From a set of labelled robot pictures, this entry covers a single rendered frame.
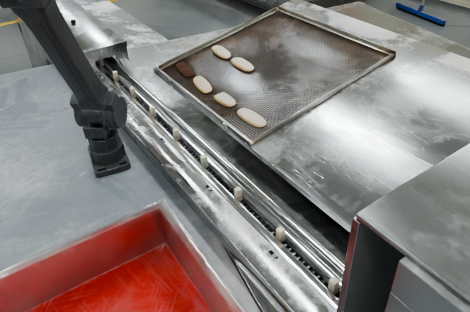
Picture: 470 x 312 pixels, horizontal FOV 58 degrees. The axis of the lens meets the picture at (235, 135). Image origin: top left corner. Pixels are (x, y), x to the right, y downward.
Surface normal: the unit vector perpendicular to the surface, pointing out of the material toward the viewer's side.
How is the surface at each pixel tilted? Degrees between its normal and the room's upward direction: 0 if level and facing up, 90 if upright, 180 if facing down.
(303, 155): 10
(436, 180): 0
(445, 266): 0
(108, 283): 0
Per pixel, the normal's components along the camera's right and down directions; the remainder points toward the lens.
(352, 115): -0.18, -0.75
